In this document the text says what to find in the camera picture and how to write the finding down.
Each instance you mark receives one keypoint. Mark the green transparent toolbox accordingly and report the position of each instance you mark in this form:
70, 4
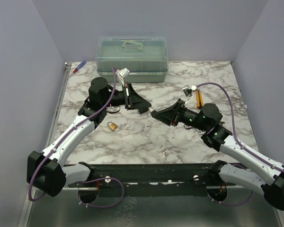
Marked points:
146, 57

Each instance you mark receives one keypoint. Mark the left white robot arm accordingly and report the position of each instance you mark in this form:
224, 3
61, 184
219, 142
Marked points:
46, 169

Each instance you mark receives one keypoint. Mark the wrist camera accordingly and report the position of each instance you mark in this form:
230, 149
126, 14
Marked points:
187, 91
123, 73

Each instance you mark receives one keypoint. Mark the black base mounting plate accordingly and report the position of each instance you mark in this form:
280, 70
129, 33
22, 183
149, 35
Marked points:
151, 180

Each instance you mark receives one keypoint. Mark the small brass padlock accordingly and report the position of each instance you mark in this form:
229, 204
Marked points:
112, 126

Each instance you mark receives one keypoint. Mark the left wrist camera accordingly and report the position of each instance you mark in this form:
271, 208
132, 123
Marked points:
123, 73

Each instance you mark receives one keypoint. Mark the yellow utility knife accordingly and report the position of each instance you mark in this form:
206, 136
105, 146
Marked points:
199, 99

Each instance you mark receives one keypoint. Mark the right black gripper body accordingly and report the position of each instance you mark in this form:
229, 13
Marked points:
175, 117

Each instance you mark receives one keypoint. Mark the aluminium rail left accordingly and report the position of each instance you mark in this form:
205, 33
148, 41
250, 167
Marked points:
58, 104

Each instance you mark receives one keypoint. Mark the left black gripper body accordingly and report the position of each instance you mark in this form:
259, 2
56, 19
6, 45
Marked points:
127, 91

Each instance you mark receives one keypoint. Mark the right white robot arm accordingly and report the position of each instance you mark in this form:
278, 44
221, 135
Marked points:
263, 175

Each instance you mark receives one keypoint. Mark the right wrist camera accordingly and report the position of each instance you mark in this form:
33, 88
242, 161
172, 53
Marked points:
187, 91

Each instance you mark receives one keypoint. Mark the blue red screwdriver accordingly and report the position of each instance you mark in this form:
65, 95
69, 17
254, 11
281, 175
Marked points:
79, 66

